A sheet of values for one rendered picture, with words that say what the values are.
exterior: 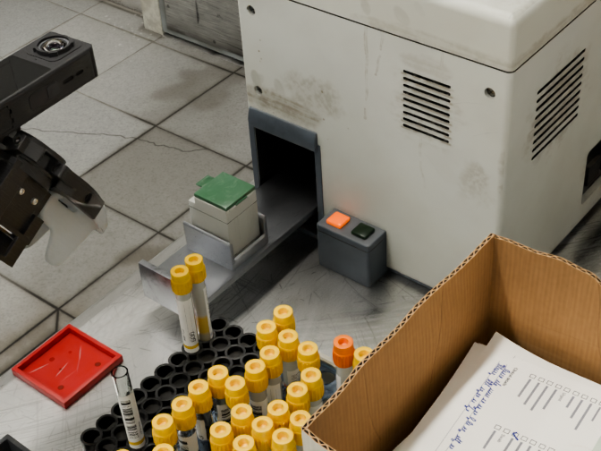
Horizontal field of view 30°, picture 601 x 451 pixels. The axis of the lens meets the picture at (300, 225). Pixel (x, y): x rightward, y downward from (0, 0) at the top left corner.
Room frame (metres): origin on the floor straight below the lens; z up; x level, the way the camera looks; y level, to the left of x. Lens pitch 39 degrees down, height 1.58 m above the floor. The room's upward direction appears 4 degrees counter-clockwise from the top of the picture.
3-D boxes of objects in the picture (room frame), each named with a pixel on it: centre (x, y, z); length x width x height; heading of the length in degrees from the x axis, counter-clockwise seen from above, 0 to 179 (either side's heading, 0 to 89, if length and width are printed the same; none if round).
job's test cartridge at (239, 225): (0.79, 0.07, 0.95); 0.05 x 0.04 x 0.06; 49
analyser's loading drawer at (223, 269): (0.81, 0.05, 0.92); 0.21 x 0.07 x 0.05; 139
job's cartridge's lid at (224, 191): (0.79, 0.07, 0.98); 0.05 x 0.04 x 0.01; 49
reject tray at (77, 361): (0.69, 0.21, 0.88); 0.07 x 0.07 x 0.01; 49
